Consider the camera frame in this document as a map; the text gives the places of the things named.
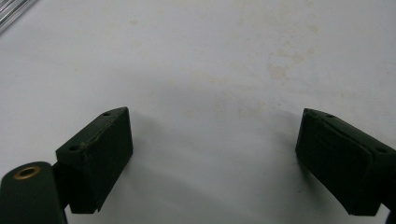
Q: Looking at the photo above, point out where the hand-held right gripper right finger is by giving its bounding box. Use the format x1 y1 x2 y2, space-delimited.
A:
294 107 396 217

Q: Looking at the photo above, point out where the silver metal rail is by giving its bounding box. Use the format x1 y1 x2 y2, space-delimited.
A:
0 0 40 35

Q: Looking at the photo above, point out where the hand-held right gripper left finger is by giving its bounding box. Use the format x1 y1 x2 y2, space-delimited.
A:
51 106 134 215

